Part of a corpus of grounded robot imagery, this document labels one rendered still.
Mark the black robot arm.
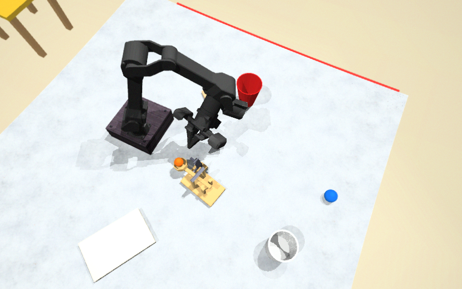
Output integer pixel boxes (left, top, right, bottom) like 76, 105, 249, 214
120, 40, 248, 139

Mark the cream flat rectangular panel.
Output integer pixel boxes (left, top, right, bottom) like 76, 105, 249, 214
78, 208, 156, 282

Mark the red plastic cup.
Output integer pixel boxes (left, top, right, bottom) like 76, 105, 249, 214
237, 73, 262, 107

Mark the blue ball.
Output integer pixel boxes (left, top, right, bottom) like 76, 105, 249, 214
324, 190, 338, 202

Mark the orange ball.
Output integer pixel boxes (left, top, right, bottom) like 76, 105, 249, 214
174, 157, 184, 167

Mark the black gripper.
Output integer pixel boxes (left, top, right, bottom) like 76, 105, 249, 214
173, 105, 227, 150

